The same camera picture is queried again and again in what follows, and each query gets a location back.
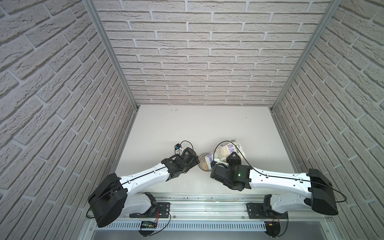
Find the clear oats bag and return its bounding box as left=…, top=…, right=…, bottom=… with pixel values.
left=204, top=139, right=246, bottom=165

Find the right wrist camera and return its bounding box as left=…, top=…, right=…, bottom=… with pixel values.
left=211, top=160, right=229, bottom=169

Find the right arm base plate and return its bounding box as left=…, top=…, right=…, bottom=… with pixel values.
left=246, top=203, right=288, bottom=220

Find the aluminium mounting rail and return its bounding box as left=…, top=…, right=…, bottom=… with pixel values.
left=86, top=191, right=331, bottom=223

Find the left aluminium corner post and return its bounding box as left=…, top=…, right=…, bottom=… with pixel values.
left=83, top=0, right=138, bottom=112

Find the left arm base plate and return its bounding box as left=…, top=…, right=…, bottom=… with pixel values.
left=129, top=202, right=171, bottom=219

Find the aluminium corner post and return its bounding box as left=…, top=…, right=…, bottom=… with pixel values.
left=83, top=0, right=138, bottom=112
left=271, top=0, right=342, bottom=115

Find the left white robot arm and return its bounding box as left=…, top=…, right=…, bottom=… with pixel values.
left=87, top=146, right=199, bottom=228

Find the green circuit board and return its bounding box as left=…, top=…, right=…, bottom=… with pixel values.
left=140, top=221, right=158, bottom=229

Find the white slotted cable duct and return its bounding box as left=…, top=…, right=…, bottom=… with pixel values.
left=95, top=220, right=267, bottom=232

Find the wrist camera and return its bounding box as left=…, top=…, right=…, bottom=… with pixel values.
left=211, top=160, right=229, bottom=169
left=175, top=144, right=184, bottom=155

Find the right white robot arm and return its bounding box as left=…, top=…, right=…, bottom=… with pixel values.
left=211, top=153, right=339, bottom=218

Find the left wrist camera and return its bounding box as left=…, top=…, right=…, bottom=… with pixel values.
left=175, top=144, right=184, bottom=155

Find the black round connector box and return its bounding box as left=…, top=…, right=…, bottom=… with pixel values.
left=265, top=222, right=281, bottom=238

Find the patterned ceramic breakfast bowl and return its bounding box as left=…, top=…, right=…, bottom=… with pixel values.
left=198, top=153, right=214, bottom=172

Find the right aluminium corner post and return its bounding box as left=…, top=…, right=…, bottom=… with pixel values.
left=271, top=0, right=342, bottom=115

